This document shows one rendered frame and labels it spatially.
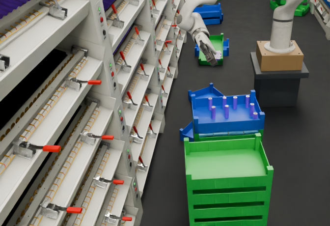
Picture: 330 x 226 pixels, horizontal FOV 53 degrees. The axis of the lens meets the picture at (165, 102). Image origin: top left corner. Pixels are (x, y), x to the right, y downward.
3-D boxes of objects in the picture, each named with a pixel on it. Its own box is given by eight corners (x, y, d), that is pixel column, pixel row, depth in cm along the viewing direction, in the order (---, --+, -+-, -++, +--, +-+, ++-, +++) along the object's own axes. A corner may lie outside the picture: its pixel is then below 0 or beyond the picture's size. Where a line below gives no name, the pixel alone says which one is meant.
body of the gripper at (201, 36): (202, 26, 158) (209, 42, 151) (212, 38, 165) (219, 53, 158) (189, 35, 160) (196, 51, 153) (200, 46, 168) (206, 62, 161)
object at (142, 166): (159, 126, 208) (165, 109, 200) (138, 204, 159) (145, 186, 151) (128, 116, 208) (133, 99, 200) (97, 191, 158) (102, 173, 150)
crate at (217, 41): (222, 65, 280) (222, 58, 274) (199, 65, 284) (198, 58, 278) (223, 39, 297) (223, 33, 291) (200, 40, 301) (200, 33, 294)
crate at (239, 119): (253, 103, 160) (254, 89, 155) (263, 129, 143) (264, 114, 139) (191, 107, 162) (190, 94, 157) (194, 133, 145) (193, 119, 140)
